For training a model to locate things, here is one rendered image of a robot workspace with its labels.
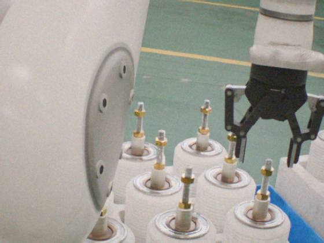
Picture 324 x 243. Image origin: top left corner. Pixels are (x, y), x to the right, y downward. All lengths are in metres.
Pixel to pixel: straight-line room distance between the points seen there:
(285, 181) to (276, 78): 0.51
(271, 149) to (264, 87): 0.95
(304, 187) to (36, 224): 0.96
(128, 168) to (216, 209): 0.16
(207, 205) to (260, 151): 0.77
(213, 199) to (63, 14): 0.72
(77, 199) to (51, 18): 0.05
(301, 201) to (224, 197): 0.29
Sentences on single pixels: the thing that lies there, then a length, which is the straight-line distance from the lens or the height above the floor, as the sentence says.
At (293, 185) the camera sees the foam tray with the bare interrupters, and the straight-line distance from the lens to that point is 1.14.
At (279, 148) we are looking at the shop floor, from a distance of 1.68.
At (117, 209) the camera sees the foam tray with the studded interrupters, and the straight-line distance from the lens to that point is 0.92.
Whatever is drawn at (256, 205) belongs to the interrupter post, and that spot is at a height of 0.27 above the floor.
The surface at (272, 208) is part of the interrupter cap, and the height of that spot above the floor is 0.25.
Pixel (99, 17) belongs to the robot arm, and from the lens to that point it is 0.17.
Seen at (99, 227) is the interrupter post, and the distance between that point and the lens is 0.71.
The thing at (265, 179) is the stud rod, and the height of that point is 0.31.
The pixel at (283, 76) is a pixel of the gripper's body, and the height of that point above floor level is 0.47.
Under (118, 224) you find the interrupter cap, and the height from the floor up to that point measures 0.25.
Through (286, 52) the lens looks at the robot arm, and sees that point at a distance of 0.64.
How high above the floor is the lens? 0.66
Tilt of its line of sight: 21 degrees down
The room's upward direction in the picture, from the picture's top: 4 degrees clockwise
